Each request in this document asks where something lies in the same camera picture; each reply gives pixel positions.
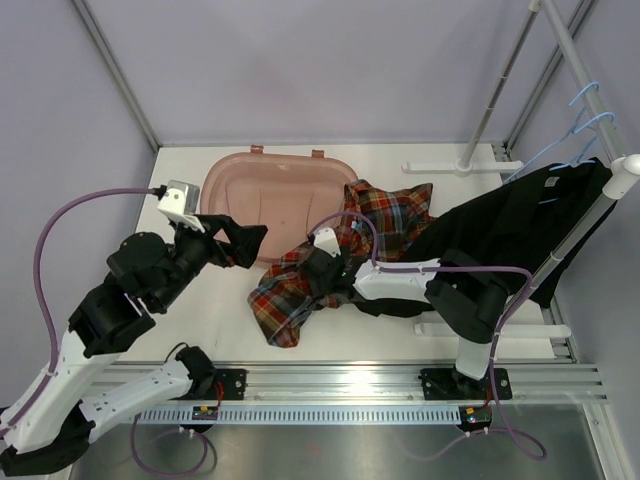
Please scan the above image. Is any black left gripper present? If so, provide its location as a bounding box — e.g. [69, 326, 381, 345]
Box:
[153, 213, 267, 311]

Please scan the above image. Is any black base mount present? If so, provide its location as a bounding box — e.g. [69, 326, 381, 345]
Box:
[418, 367, 513, 401]
[179, 368, 248, 401]

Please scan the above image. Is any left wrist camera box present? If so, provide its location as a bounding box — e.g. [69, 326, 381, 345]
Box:
[157, 180, 204, 232]

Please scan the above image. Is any blue hanger holding black shirt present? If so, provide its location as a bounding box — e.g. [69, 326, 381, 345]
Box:
[530, 107, 615, 206]

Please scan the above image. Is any right aluminium frame post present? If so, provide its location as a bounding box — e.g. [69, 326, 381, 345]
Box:
[503, 0, 599, 156]

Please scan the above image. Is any left aluminium frame post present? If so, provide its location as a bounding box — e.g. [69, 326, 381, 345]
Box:
[69, 0, 162, 154]

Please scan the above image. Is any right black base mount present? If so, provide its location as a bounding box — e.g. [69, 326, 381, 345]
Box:
[418, 367, 513, 401]

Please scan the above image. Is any red plaid shirt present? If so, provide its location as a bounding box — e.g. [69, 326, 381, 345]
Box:
[247, 178, 435, 350]

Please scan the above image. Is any white slotted cable duct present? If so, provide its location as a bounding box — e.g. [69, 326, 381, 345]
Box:
[139, 405, 461, 425]

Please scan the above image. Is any white clothes rack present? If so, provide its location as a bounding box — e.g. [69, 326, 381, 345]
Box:
[402, 0, 640, 346]

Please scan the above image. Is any black shirt on hanger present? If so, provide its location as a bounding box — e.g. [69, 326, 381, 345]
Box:
[349, 157, 617, 319]

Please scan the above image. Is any pink plastic basin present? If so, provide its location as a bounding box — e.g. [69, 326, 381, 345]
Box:
[200, 146, 358, 267]

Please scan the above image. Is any aluminium frame post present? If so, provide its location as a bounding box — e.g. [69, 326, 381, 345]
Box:
[503, 0, 599, 156]
[69, 0, 162, 154]

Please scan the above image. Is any light blue wire hanger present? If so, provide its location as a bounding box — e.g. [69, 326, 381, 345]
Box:
[502, 81, 601, 185]

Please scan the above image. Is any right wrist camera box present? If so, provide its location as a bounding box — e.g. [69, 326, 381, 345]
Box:
[312, 227, 341, 258]

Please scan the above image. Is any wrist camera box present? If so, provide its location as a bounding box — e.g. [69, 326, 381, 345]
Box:
[312, 227, 341, 258]
[157, 180, 204, 232]

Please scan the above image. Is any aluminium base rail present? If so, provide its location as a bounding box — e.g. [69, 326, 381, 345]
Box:
[215, 361, 608, 405]

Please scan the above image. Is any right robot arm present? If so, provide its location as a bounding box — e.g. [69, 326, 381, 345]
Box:
[300, 247, 511, 397]

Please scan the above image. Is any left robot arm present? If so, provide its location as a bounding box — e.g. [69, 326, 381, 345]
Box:
[1, 215, 268, 477]

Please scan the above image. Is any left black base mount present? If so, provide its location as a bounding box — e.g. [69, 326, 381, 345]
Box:
[179, 368, 248, 401]

